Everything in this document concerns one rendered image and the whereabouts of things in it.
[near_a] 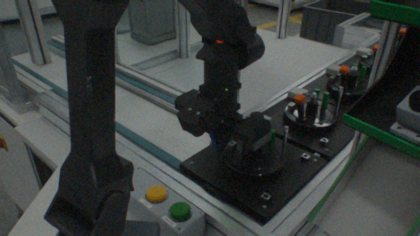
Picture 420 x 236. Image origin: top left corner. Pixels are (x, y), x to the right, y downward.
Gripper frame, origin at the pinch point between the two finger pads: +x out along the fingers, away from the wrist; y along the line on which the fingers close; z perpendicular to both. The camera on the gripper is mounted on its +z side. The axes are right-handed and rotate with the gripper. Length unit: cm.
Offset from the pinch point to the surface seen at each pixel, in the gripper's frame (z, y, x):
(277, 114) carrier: -33.8, -8.1, 12.6
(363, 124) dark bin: -3.7, 23.2, -11.0
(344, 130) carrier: -38.8, 9.3, 12.6
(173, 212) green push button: 11.0, -1.7, 12.4
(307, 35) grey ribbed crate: -197, -86, 45
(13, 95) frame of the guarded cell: 9, -82, 16
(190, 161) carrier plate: -2.3, -10.7, 12.6
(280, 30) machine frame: -120, -62, 19
